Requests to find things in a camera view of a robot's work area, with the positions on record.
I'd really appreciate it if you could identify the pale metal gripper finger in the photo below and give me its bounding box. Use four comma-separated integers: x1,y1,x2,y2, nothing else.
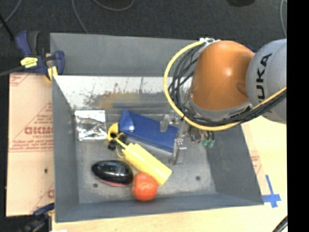
168,139,187,165
160,110,181,132

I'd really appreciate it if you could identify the blue flat box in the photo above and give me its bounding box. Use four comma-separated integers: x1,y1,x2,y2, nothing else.
118,109,180,154

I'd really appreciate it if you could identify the yellow squeeze bottle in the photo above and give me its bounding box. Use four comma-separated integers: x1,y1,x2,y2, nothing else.
115,138,173,187

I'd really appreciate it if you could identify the orange-red toy tomato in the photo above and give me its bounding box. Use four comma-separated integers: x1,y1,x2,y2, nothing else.
131,172,159,202

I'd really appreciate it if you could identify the yellow and black toy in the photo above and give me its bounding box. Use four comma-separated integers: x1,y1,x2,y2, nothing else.
107,122,128,151

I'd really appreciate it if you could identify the grey metal bin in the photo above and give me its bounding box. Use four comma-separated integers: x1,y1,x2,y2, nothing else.
49,32,265,223

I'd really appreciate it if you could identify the silver foil packet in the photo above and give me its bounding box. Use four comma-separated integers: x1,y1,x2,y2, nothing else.
74,109,108,141

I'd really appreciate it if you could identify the brown cardboard board red print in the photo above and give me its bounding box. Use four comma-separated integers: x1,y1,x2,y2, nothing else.
5,72,265,218

